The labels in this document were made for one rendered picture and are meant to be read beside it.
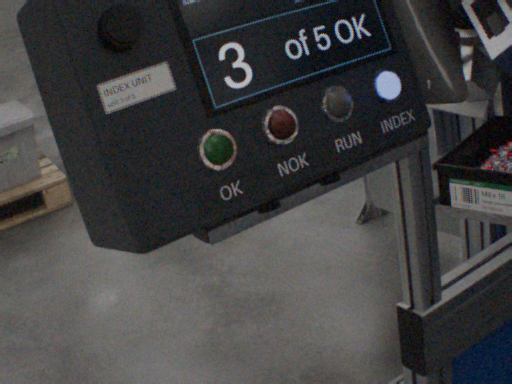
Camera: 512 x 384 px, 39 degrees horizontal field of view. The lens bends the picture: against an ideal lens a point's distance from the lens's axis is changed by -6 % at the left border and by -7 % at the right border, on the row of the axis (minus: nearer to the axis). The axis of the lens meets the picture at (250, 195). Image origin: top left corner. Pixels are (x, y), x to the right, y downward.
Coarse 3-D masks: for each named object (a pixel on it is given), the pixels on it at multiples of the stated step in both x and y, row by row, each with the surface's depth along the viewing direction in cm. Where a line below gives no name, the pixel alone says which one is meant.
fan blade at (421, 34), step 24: (408, 0) 118; (432, 0) 118; (408, 24) 117; (432, 24) 117; (408, 48) 116; (432, 48) 115; (456, 48) 115; (432, 72) 114; (456, 72) 113; (432, 96) 113; (456, 96) 112
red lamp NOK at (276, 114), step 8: (272, 112) 51; (280, 112) 51; (288, 112) 51; (264, 120) 51; (272, 120) 51; (280, 120) 51; (288, 120) 51; (296, 120) 52; (264, 128) 51; (272, 128) 51; (280, 128) 51; (288, 128) 51; (296, 128) 52; (272, 136) 51; (280, 136) 51; (288, 136) 51; (280, 144) 51
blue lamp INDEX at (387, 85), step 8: (376, 72) 56; (384, 72) 56; (392, 72) 56; (376, 80) 55; (384, 80) 55; (392, 80) 55; (400, 80) 56; (376, 88) 55; (384, 88) 55; (392, 88) 55; (400, 88) 56; (376, 96) 56; (384, 96) 56; (392, 96) 56
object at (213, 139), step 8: (208, 136) 49; (216, 136) 49; (224, 136) 49; (200, 144) 49; (208, 144) 48; (216, 144) 48; (224, 144) 49; (232, 144) 49; (200, 152) 49; (208, 152) 48; (216, 152) 48; (224, 152) 49; (232, 152) 49; (200, 160) 49; (208, 160) 49; (216, 160) 49; (224, 160) 49; (232, 160) 50; (216, 168) 49
